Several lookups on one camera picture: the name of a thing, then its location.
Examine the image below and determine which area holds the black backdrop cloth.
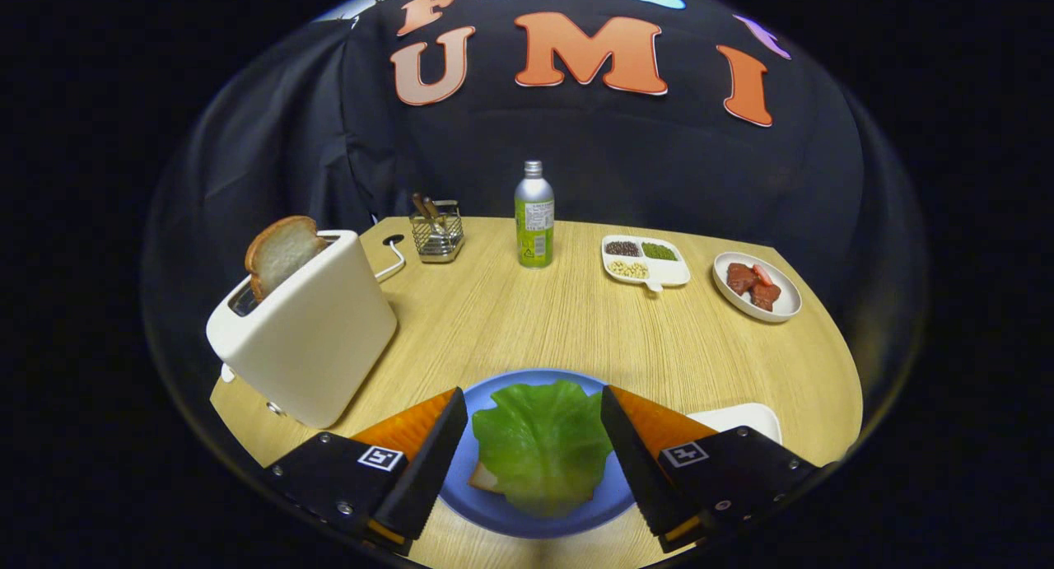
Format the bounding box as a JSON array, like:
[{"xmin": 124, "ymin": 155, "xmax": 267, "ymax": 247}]
[{"xmin": 148, "ymin": 0, "xmax": 915, "ymax": 405}]

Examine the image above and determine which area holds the white square plate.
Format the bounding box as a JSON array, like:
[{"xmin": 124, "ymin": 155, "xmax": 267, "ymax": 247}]
[{"xmin": 686, "ymin": 403, "xmax": 783, "ymax": 446}]

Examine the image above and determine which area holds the toasted bread slice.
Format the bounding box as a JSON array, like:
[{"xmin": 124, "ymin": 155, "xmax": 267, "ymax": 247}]
[{"xmin": 245, "ymin": 216, "xmax": 329, "ymax": 301}]

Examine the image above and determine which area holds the white oval plate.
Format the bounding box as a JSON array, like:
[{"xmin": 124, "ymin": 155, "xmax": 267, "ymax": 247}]
[{"xmin": 712, "ymin": 251, "xmax": 803, "ymax": 324}]

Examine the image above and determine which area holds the white toaster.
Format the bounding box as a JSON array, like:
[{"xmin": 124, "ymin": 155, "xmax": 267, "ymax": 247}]
[{"xmin": 206, "ymin": 230, "xmax": 399, "ymax": 430}]

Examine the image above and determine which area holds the metal wire basket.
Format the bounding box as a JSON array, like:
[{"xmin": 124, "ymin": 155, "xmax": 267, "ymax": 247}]
[{"xmin": 409, "ymin": 200, "xmax": 465, "ymax": 264}]

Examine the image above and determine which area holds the green label metal bottle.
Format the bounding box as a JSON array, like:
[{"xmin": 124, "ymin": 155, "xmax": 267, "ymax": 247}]
[{"xmin": 515, "ymin": 160, "xmax": 555, "ymax": 269}]

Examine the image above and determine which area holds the blue plate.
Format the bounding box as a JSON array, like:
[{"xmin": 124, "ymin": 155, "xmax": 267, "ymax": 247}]
[{"xmin": 438, "ymin": 368, "xmax": 639, "ymax": 540}]

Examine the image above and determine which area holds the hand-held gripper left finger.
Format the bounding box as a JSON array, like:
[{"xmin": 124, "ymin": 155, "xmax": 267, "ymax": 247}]
[{"xmin": 263, "ymin": 387, "xmax": 469, "ymax": 556}]

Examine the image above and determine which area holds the white toaster cable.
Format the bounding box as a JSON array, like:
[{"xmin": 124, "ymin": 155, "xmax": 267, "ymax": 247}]
[{"xmin": 375, "ymin": 240, "xmax": 407, "ymax": 283}]

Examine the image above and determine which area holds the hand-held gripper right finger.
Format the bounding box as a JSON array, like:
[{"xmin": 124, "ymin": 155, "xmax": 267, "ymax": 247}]
[{"xmin": 600, "ymin": 385, "xmax": 824, "ymax": 553}]

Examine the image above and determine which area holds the white divided dish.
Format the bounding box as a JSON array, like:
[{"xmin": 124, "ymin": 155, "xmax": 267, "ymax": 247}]
[{"xmin": 601, "ymin": 235, "xmax": 692, "ymax": 293}]

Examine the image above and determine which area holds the green lettuce leaf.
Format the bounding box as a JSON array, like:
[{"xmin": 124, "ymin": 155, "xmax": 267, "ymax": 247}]
[{"xmin": 472, "ymin": 380, "xmax": 614, "ymax": 518}]

